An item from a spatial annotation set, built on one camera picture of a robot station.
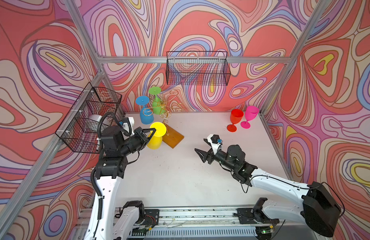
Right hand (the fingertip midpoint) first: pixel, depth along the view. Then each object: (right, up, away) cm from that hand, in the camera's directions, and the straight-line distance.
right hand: (201, 147), depth 76 cm
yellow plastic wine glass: (-23, +3, -3) cm, 23 cm away
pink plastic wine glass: (+36, +20, +23) cm, 47 cm away
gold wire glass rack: (-21, +28, +43) cm, 55 cm away
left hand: (-20, +9, -12) cm, 25 cm away
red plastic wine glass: (+25, +17, +20) cm, 37 cm away
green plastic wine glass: (-25, +23, +15) cm, 37 cm away
